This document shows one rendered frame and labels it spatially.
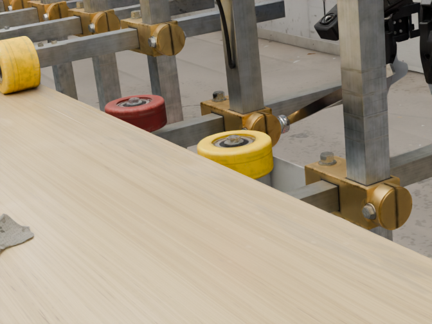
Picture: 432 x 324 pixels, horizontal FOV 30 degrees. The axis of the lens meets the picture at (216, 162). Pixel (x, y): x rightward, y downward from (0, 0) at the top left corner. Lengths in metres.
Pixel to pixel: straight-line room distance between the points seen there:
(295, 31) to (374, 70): 5.10
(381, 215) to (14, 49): 0.62
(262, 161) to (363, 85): 0.14
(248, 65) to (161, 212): 0.42
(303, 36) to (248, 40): 4.81
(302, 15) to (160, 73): 4.59
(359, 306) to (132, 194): 0.30
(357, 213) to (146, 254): 0.36
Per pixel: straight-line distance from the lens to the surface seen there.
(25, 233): 0.71
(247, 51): 1.08
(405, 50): 4.99
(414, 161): 1.01
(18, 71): 1.24
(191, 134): 1.11
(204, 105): 1.17
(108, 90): 1.55
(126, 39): 1.32
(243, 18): 1.07
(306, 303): 0.54
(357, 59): 0.87
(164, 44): 1.27
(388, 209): 0.90
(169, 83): 1.32
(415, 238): 2.76
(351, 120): 0.90
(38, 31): 1.53
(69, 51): 1.28
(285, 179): 1.12
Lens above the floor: 1.16
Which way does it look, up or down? 19 degrees down
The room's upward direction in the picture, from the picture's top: 6 degrees counter-clockwise
